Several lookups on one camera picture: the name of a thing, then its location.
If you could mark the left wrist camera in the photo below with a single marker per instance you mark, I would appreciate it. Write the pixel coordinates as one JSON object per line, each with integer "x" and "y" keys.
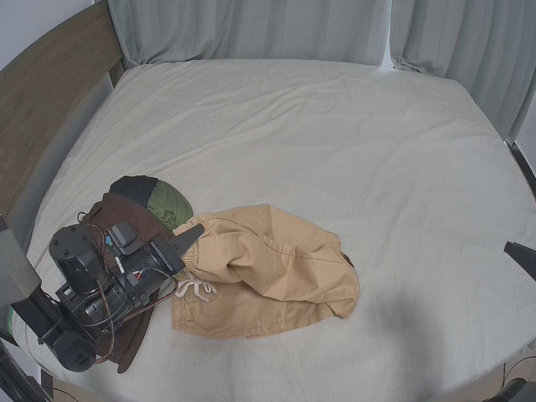
{"x": 123, "y": 236}

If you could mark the tan shorts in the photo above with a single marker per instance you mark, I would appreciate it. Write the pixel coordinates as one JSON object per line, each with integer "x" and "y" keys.
{"x": 272, "y": 266}

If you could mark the brown garment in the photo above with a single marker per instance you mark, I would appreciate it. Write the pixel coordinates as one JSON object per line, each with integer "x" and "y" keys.
{"x": 134, "y": 220}

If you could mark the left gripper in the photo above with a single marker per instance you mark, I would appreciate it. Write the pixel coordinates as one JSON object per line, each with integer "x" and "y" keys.
{"x": 144, "y": 272}

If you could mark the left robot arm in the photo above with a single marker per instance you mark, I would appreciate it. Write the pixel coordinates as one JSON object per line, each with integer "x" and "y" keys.
{"x": 75, "y": 253}

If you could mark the green garment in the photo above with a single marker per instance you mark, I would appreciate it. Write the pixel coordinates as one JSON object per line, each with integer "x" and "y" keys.
{"x": 169, "y": 203}

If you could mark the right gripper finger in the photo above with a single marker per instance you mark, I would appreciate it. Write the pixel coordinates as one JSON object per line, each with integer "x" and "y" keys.
{"x": 523, "y": 258}

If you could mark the bed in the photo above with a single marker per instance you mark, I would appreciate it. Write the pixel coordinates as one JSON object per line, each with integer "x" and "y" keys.
{"x": 318, "y": 140}

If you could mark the black garment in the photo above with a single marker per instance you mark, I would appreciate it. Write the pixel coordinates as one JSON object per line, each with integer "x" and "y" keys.
{"x": 132, "y": 189}

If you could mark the pale grey-green curtain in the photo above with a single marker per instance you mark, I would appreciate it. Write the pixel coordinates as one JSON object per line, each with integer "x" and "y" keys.
{"x": 469, "y": 23}
{"x": 251, "y": 15}

